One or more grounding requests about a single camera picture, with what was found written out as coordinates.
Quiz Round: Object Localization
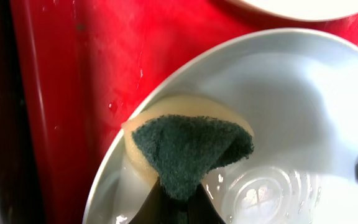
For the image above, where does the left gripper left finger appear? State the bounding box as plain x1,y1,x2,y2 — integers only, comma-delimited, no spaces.
129,179,178,224

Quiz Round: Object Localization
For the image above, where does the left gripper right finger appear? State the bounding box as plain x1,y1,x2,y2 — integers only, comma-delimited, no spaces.
187,184,225,224

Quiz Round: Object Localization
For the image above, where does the green yellow sponge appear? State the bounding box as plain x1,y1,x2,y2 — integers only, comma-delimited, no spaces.
122,95,254,201

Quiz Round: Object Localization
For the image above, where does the light blue plate front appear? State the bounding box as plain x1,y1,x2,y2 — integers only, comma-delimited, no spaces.
83,28,358,223

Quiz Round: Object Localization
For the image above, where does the red plastic tray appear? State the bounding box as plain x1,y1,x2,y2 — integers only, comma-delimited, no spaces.
10,0,358,223

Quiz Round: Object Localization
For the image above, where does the black rectangular tray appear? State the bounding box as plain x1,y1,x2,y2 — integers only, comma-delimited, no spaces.
0,0,46,224

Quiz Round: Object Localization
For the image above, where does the white round plate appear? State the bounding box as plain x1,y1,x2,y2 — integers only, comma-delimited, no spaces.
229,0,358,22

